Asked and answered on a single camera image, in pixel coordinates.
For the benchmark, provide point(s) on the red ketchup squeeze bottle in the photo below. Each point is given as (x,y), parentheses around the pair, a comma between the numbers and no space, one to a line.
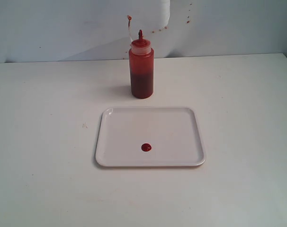
(141,67)

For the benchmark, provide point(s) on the red ketchup blob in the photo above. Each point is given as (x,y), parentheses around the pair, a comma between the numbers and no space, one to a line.
(146,147)

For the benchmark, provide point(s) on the white rectangular plastic tray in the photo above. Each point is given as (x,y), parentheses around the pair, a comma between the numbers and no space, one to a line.
(172,132)

